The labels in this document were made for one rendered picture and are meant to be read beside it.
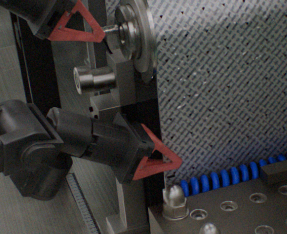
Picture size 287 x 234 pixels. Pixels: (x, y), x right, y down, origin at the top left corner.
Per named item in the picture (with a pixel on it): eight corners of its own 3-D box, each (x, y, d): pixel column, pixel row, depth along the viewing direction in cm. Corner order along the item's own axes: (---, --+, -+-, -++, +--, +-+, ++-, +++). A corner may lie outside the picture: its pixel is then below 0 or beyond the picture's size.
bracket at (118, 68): (104, 223, 108) (80, 55, 94) (140, 213, 110) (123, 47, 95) (112, 241, 104) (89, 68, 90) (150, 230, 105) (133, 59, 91)
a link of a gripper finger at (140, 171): (176, 191, 91) (118, 177, 87) (159, 166, 98) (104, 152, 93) (196, 150, 90) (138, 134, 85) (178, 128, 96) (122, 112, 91)
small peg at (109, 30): (97, 25, 89) (100, 34, 88) (116, 22, 89) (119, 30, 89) (96, 30, 90) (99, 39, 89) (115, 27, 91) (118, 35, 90)
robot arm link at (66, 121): (53, 121, 80) (47, 96, 84) (32, 163, 83) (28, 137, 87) (102, 135, 83) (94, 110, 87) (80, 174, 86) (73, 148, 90)
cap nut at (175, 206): (158, 209, 89) (156, 182, 86) (183, 202, 89) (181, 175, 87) (167, 224, 85) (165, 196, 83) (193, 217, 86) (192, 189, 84)
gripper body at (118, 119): (132, 188, 86) (82, 176, 82) (111, 152, 94) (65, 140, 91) (152, 146, 84) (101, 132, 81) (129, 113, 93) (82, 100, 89)
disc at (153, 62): (122, 49, 98) (117, -41, 89) (125, 49, 99) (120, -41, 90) (154, 104, 87) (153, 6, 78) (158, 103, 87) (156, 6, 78)
